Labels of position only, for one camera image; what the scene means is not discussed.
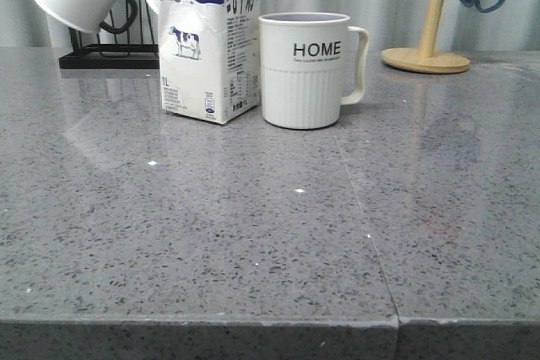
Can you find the wooden mug tree stand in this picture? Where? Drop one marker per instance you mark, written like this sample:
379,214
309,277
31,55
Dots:
425,58

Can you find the black wire mug rack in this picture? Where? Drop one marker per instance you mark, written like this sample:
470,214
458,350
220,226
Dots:
137,48

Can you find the white blue milk carton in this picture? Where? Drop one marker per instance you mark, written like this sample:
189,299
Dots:
209,57

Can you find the white HOME cup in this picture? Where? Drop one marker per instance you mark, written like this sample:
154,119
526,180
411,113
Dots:
303,57

